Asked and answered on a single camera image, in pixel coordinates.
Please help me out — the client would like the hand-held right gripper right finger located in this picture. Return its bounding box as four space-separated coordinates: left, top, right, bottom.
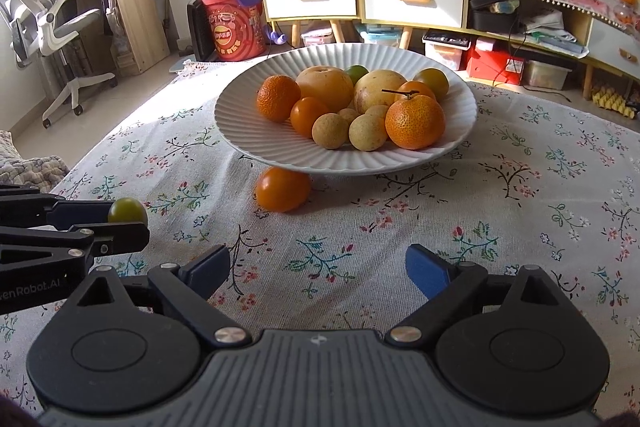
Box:
385 243 568 349

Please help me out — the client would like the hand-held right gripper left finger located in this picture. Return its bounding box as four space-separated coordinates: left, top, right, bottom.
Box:
77 244 251 349

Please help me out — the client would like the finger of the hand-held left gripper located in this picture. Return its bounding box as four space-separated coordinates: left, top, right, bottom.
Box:
0 190 115 229
0 223 151 270

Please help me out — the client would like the white ribbed plate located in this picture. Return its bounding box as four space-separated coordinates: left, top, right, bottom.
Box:
214 43 476 175

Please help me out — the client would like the mandarin with stem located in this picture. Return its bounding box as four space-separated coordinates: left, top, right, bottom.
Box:
384 90 447 151

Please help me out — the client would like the stemless mandarin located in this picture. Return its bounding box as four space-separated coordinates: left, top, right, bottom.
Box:
256 74 302 123

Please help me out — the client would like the yellow pear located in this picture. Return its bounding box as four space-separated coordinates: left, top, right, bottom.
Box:
353 70 408 114

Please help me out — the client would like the half-ripe green orange tomato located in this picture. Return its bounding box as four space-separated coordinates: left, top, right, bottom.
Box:
414 67 450 100

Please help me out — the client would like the large pale orange citrus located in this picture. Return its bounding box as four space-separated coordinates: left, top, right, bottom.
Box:
295 65 356 113

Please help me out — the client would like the grey quilted blanket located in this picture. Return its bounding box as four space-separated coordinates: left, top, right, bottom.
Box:
0 130 70 195

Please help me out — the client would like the white office chair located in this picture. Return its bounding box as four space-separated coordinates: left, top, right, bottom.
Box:
0 0 118 129

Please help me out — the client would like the red box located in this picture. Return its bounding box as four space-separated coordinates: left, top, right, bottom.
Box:
466 40 526 85

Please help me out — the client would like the black flat appliance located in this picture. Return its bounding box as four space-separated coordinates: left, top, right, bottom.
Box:
187 0 218 60

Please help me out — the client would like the clear box with black lid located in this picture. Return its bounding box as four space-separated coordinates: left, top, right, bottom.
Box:
422 32 472 70

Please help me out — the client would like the clear plastic box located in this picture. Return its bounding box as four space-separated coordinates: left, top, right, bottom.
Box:
522 58 572 90

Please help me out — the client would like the red printed bucket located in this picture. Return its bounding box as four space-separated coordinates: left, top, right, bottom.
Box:
201 0 267 62

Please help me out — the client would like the clear box with blue lid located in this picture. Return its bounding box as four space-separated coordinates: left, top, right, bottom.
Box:
356 24 403 49

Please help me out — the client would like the yellow egg carton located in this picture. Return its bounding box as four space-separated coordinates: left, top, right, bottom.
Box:
592 87 633 118

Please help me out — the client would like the clear box with pink contents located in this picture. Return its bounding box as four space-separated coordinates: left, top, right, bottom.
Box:
301 24 335 48

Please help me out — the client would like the black case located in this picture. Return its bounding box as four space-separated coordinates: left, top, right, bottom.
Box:
470 0 525 33

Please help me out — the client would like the stack of papers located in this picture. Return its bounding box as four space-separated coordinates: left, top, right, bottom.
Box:
520 10 590 54

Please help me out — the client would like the low wooden cabinet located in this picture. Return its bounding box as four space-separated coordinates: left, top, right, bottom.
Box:
465 0 640 100

